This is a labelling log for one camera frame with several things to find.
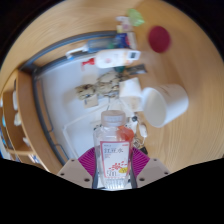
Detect white earbuds case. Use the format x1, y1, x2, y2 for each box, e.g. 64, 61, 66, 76
138, 122, 149, 138

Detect small green bottle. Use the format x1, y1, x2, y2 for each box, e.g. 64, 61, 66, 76
126, 8, 146, 27

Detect flat round red coaster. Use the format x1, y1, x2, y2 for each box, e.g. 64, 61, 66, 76
147, 25, 172, 54

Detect white plastic cup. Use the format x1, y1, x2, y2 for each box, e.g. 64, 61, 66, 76
141, 83, 190, 129

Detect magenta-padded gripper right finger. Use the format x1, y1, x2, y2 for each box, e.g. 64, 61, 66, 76
129, 147, 171, 188

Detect white pump bottle, red pump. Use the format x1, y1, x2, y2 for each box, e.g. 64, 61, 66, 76
81, 48, 142, 70

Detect blue and white carton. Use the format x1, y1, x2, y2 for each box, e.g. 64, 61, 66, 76
114, 32, 138, 50

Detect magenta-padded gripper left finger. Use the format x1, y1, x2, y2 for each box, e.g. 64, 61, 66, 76
57, 147, 100, 189

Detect wooden shelf unit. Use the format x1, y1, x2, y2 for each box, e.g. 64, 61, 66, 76
0, 69, 46, 169

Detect brown tree-man figurine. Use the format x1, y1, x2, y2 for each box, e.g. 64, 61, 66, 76
74, 71, 129, 101

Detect clear drink bottle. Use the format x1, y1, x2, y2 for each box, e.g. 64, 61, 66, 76
93, 110, 135, 190

